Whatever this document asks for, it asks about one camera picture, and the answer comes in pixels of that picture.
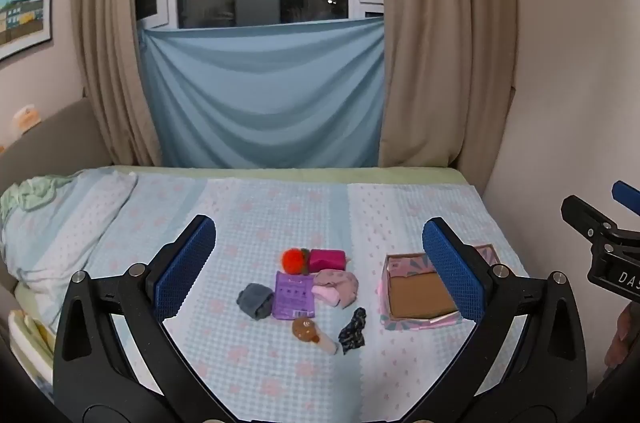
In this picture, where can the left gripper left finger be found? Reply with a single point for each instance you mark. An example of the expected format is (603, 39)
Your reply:
(114, 360)

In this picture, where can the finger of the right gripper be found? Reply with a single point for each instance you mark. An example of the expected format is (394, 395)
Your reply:
(627, 196)
(587, 221)

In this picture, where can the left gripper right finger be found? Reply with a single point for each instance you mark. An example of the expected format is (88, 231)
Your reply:
(525, 359)

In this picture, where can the grey sock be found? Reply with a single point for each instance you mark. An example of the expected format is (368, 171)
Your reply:
(256, 301)

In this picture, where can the black patterned scrunchie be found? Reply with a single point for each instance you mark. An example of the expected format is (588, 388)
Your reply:
(351, 336)

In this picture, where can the purple plastic packet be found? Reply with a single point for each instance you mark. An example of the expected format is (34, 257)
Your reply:
(293, 297)

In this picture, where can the brown plush toy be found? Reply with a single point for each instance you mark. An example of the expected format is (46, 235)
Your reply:
(306, 330)

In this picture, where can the pink patterned cloth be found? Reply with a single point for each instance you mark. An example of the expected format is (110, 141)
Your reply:
(344, 282)

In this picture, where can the orange pompom toy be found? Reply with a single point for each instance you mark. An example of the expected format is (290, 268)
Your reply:
(295, 261)

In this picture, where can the magenta pouch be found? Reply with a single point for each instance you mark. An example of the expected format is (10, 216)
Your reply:
(319, 259)

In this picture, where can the light pink soft block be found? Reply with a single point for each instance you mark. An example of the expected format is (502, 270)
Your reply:
(327, 295)

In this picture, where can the person's right hand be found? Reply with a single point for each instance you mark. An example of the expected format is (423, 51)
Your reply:
(619, 347)

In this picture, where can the cardboard box pink lining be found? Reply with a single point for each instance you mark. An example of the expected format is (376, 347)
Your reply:
(412, 297)

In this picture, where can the pillow in blue cover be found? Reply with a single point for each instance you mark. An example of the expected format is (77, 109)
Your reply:
(43, 248)

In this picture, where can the green crumpled cloth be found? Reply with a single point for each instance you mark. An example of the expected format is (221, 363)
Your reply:
(31, 194)

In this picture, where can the grey sofa backrest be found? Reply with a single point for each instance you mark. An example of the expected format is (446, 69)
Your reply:
(68, 142)

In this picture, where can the right beige curtain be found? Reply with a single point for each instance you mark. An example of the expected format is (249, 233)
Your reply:
(449, 83)

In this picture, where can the beige curtain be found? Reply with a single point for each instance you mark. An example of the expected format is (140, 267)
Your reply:
(106, 42)
(449, 83)

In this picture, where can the orange object on sofa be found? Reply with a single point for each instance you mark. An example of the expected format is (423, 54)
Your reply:
(25, 119)

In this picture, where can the light blue hanging sheet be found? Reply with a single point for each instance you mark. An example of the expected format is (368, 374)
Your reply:
(286, 96)

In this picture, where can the left beige curtain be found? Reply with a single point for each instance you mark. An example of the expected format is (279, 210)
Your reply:
(106, 42)

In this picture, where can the framed picture on wall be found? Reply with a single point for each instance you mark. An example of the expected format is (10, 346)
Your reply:
(24, 24)

